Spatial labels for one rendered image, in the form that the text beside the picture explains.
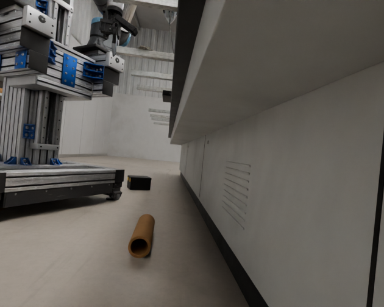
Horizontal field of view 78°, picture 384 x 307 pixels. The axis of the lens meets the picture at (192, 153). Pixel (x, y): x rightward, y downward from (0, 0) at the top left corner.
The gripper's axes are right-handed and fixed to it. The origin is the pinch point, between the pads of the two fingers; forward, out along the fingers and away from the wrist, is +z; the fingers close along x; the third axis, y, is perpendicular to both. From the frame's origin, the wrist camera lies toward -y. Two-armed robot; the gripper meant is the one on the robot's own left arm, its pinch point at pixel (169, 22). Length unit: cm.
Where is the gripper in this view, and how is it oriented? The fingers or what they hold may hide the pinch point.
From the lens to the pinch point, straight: 132.0
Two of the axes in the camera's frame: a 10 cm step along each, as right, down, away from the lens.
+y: 1.0, -0.4, -9.9
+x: 9.9, 0.9, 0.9
